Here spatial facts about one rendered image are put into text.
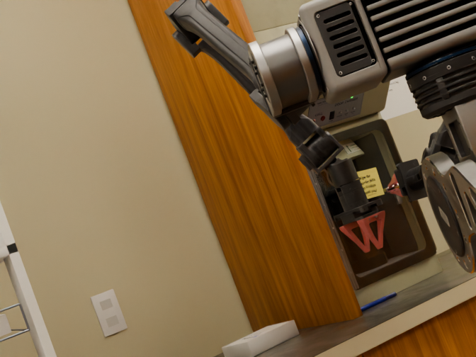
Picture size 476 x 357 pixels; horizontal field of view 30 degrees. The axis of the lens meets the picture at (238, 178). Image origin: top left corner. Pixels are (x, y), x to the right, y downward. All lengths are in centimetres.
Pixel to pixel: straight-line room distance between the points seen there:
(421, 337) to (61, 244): 98
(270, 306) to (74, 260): 55
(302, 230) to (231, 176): 30
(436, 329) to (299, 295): 41
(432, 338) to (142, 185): 95
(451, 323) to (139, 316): 86
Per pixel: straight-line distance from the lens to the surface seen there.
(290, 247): 229
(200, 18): 183
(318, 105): 228
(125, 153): 256
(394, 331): 199
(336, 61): 141
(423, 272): 246
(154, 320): 250
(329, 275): 220
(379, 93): 243
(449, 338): 212
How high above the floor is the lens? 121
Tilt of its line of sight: 4 degrees up
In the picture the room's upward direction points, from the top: 21 degrees counter-clockwise
